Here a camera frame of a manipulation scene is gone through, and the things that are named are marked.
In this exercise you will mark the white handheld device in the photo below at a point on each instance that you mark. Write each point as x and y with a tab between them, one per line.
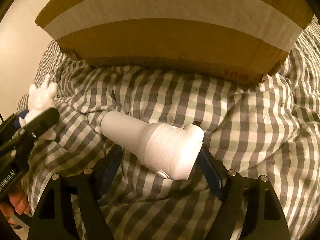
155	144

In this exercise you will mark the person left hand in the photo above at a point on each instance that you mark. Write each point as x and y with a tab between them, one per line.
18	202

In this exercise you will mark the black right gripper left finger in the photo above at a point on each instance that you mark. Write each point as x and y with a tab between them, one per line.
105	171

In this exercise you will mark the brown cardboard box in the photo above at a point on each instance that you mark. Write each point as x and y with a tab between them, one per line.
237	40

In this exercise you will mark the white plush toy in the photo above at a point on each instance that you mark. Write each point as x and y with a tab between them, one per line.
41	104

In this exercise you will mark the green checkered bed sheet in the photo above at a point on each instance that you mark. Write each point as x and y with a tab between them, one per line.
272	130

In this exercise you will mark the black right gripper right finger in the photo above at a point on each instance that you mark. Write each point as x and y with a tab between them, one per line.
214	172

